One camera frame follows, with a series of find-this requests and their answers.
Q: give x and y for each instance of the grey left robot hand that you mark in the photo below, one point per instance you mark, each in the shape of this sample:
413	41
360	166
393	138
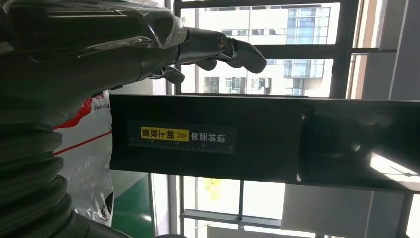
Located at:
82	49

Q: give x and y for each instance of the white courier bag red print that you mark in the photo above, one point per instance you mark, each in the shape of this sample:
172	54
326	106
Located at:
85	164

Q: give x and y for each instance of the green conveyor belt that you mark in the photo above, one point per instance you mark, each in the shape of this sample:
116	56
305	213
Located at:
131	213

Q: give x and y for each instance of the black yellow column label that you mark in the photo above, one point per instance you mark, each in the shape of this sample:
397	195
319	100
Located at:
183	138

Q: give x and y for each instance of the building outside window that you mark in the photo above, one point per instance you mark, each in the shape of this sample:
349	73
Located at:
272	23

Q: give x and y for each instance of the black scanner column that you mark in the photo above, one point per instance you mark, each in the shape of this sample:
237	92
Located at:
262	164

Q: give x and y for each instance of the black window frame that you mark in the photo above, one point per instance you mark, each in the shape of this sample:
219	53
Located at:
341	49

